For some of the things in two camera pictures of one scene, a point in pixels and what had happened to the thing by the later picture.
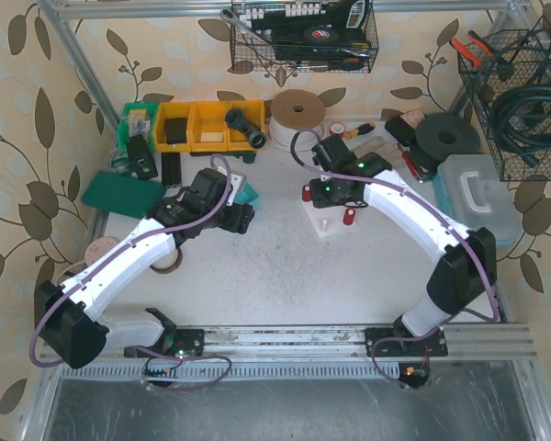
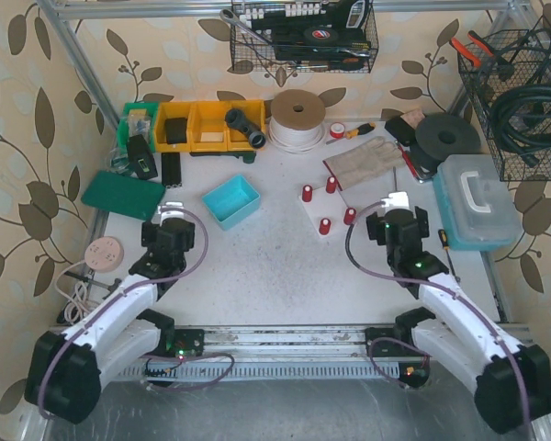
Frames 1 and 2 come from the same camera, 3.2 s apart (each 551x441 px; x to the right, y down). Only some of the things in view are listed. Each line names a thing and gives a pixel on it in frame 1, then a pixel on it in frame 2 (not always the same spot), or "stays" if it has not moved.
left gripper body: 244,219 to 149,233
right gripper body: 323,195 to 373,225
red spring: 307,193 stays
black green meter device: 140,160 stays
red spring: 349,216 stays
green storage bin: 137,118 stays
